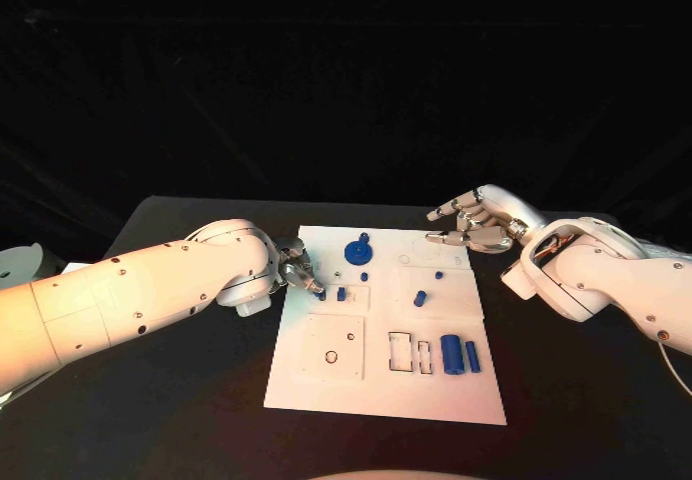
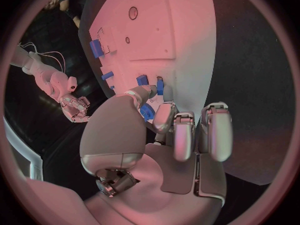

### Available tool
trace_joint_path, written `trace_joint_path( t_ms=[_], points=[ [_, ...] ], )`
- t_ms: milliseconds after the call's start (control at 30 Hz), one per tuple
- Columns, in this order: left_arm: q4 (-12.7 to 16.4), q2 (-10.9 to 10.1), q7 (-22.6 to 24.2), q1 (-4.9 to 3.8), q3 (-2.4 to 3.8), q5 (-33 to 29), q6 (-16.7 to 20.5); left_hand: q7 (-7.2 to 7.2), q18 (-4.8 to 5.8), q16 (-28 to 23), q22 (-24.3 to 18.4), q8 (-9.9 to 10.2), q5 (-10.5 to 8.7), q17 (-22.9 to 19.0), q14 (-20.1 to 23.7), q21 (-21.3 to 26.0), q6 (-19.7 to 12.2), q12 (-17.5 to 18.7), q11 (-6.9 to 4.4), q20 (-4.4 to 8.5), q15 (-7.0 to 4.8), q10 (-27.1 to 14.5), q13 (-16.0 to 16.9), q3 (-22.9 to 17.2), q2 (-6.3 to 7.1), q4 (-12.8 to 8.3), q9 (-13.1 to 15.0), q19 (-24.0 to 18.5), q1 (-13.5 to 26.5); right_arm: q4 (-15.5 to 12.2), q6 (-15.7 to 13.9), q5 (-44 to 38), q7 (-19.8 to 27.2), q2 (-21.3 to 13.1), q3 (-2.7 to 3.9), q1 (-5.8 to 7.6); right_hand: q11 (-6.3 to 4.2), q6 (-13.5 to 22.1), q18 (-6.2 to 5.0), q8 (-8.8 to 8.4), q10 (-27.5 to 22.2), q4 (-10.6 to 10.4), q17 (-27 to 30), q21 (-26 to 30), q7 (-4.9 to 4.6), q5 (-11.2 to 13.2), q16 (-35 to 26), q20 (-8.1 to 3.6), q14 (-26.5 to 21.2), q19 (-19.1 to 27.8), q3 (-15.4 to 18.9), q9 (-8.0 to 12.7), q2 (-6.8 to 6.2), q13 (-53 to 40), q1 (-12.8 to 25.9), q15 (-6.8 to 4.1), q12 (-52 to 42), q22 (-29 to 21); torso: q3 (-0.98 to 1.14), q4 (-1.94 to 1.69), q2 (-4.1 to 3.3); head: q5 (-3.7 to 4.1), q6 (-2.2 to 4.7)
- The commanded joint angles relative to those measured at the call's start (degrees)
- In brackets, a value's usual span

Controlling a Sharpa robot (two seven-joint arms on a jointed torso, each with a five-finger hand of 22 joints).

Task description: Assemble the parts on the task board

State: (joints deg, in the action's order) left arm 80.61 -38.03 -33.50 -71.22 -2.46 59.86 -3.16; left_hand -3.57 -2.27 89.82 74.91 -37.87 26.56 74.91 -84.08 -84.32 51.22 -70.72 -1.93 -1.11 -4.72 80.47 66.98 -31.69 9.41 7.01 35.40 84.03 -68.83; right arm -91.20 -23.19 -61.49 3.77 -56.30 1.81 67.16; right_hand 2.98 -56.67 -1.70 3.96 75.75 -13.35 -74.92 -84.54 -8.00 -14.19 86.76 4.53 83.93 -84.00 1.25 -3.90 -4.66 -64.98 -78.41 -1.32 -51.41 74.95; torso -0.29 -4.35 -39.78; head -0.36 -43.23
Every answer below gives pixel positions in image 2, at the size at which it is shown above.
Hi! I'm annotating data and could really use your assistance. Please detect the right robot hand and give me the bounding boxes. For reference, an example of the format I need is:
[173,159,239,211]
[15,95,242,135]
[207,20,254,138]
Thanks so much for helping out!
[59,95,92,123]

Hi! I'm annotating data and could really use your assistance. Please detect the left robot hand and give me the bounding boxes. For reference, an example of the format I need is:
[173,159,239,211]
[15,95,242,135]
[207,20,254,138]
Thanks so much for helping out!
[79,84,234,225]

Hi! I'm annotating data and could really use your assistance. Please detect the white task board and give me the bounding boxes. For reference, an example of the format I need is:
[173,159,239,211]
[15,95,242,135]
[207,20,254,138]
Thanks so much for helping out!
[88,0,218,129]

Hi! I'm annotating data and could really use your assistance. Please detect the blue gear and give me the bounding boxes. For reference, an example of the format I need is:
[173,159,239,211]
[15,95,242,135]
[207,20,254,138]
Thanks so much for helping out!
[139,103,157,123]

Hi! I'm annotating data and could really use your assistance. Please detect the blue short cylinder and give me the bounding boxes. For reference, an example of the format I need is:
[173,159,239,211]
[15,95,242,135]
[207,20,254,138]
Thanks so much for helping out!
[101,71,115,81]

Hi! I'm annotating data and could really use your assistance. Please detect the blue square block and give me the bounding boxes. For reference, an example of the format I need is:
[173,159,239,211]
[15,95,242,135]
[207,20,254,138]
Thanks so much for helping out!
[135,74,150,87]

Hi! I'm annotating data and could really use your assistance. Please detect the blue long plug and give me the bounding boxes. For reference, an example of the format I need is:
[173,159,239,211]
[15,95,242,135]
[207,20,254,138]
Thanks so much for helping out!
[156,78,165,96]

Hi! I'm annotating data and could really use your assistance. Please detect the large blue block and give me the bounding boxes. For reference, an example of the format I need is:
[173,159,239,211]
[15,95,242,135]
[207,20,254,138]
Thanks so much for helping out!
[88,39,105,58]

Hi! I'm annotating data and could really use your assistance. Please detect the person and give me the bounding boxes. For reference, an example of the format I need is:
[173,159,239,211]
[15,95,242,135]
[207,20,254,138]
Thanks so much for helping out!
[43,0,95,29]

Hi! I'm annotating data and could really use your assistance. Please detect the white cable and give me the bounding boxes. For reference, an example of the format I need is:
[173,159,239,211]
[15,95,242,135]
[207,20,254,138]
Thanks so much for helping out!
[17,41,39,54]
[36,51,67,73]

